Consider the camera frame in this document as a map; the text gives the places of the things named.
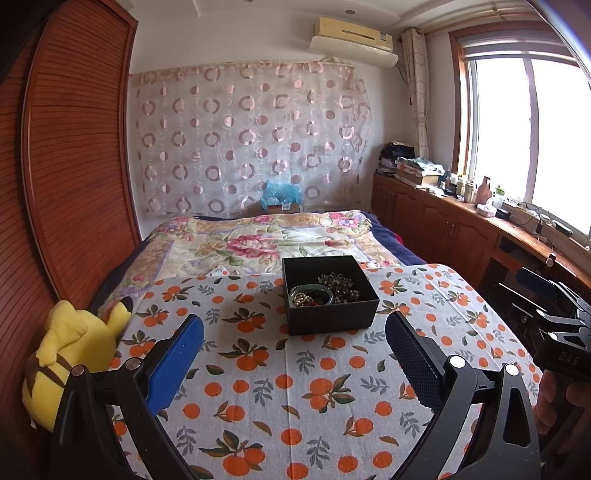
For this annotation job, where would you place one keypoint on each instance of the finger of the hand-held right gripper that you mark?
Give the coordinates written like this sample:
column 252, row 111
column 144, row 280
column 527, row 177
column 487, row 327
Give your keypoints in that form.
column 535, row 281
column 512, row 302

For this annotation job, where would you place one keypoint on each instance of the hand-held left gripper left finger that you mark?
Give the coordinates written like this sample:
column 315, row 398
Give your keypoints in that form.
column 175, row 364

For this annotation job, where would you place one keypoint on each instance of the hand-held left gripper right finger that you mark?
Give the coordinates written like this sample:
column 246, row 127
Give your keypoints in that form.
column 415, row 364

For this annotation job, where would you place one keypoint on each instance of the black jewelry box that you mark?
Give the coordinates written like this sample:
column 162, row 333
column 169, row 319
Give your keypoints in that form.
column 323, row 318

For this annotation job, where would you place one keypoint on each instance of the person's right hand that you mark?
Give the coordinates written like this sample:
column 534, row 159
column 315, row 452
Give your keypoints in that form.
column 554, row 406

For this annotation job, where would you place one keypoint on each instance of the tissue box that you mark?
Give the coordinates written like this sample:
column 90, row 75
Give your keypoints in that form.
column 486, row 211

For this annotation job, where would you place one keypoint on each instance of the green cap bottle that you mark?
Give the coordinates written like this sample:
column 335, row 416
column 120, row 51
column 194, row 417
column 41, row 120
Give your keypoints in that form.
column 497, row 198

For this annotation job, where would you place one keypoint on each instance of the pink bottle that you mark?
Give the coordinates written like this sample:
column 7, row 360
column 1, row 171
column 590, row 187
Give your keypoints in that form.
column 484, row 191

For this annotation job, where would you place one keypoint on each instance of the yellow plush toy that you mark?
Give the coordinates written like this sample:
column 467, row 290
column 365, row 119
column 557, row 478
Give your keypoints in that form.
column 69, row 341

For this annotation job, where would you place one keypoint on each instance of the wooden cabinet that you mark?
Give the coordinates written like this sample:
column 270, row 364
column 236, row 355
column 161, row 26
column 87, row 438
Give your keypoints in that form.
column 438, row 221

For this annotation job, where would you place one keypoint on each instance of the black bangle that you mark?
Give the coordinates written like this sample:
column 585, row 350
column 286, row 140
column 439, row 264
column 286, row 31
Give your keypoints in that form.
column 328, row 295

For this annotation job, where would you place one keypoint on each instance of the white bottle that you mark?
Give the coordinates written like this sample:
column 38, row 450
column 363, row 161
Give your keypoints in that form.
column 470, row 191
column 461, row 187

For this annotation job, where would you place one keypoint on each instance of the orange fruit print cloth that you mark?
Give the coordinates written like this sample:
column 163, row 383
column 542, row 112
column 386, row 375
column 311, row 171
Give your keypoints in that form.
column 286, row 392

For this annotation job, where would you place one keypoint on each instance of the dark blue bed sheet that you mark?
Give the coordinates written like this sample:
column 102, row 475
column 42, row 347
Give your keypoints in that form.
column 397, row 249

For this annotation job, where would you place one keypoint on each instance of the floral blanket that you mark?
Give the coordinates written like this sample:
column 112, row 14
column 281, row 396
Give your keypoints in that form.
column 231, row 244

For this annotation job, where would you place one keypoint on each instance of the dark bottle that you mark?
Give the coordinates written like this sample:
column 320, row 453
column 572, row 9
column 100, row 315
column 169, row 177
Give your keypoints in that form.
column 448, row 177

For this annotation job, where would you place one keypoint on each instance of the window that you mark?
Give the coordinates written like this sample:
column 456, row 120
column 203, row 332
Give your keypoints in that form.
column 503, row 129

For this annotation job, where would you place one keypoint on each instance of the pile of folded clothes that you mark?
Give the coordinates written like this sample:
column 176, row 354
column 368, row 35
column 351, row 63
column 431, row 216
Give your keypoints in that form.
column 395, row 154

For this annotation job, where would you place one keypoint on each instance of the blue plastic bag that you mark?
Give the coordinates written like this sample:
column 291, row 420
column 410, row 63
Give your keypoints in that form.
column 279, row 191

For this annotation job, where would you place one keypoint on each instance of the beige window curtain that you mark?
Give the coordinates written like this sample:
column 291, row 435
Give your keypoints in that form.
column 418, row 92

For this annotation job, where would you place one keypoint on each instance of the wooden slatted wardrobe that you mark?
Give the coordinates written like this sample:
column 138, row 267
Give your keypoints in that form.
column 78, row 161

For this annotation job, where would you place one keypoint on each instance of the sheer circle pattern curtain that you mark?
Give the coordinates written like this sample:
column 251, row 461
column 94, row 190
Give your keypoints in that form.
column 231, row 138

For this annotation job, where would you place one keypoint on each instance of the white air conditioner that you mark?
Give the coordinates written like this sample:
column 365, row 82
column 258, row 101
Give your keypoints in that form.
column 351, row 32

